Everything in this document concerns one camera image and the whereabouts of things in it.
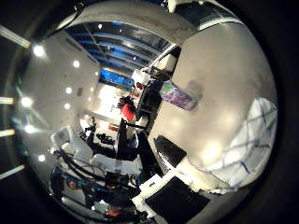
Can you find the purple printed sleeve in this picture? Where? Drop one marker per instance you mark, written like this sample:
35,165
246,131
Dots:
177,95

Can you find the white cloth with dark grid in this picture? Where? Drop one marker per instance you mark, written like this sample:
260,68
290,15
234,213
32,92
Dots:
249,146

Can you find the person in red shirt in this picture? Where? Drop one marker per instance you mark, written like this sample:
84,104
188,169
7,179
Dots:
127,110

